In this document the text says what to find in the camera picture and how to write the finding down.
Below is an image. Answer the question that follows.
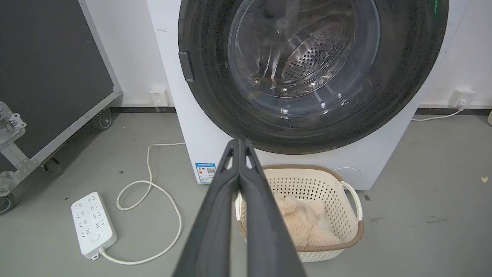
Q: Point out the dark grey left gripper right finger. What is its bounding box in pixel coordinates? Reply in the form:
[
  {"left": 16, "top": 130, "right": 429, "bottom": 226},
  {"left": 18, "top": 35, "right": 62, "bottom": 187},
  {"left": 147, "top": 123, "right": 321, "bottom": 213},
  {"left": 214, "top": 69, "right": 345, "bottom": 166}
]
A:
[{"left": 239, "top": 139, "right": 307, "bottom": 277}]

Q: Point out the white plug cable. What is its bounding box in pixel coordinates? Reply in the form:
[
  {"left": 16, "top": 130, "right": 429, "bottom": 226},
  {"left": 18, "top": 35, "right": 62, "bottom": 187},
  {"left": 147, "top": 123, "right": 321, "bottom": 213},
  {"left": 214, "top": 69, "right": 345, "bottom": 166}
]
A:
[{"left": 411, "top": 104, "right": 466, "bottom": 122}]

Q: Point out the white washing machine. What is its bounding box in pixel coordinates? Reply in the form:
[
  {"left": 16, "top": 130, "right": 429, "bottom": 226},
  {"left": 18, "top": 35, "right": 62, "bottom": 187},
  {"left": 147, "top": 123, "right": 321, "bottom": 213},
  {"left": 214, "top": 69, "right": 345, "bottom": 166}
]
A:
[{"left": 146, "top": 0, "right": 471, "bottom": 191}]

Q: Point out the cream perforated laundry basket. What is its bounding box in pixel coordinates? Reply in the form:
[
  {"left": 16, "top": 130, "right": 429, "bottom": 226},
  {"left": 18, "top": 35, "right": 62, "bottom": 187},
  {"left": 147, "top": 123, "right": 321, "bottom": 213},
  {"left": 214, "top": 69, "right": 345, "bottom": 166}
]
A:
[{"left": 235, "top": 165, "right": 364, "bottom": 263}]

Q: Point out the blue energy label sticker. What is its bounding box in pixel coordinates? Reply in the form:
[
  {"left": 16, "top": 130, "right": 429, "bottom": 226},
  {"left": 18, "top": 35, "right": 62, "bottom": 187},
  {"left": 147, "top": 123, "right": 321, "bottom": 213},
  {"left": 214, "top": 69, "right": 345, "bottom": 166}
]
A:
[{"left": 195, "top": 162, "right": 217, "bottom": 185}]

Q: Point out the white power strip cable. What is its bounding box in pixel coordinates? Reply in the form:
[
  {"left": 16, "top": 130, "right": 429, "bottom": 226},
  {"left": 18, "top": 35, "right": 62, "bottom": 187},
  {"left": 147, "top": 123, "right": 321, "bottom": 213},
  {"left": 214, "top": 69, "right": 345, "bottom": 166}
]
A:
[{"left": 99, "top": 142, "right": 186, "bottom": 265}]

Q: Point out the black flight case on wheels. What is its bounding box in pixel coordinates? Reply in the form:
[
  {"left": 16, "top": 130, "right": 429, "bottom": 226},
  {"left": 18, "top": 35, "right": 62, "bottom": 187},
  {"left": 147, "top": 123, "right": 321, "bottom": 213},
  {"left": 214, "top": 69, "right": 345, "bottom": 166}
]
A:
[{"left": 0, "top": 0, "right": 123, "bottom": 214}]

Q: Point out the white wall socket with plug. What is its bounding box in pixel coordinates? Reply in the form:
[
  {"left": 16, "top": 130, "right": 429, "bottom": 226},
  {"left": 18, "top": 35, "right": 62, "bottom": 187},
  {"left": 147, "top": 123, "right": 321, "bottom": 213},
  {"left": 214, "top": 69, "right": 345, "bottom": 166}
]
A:
[{"left": 448, "top": 88, "right": 477, "bottom": 108}]

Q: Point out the white power strip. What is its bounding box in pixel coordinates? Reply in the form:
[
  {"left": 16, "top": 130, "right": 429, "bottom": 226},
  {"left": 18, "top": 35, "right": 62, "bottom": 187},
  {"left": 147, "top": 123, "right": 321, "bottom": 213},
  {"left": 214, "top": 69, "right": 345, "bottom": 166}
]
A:
[{"left": 71, "top": 192, "right": 118, "bottom": 260}]

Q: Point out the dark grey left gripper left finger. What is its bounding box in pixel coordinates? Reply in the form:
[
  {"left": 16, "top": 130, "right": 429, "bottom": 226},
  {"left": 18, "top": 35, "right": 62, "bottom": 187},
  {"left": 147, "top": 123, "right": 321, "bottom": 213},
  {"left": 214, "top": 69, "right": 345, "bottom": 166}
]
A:
[{"left": 173, "top": 139, "right": 241, "bottom": 277}]

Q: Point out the black round washing machine door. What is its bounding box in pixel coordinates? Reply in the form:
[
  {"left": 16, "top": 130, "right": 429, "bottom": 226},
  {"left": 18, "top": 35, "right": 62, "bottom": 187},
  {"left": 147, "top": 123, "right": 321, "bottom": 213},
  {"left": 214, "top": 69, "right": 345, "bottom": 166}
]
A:
[{"left": 178, "top": 0, "right": 449, "bottom": 155}]

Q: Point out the beige plush toy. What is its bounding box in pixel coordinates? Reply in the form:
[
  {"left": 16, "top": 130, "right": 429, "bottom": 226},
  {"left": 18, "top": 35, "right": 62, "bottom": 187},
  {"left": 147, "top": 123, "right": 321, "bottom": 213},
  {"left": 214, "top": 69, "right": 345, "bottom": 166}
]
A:
[{"left": 273, "top": 194, "right": 342, "bottom": 248}]

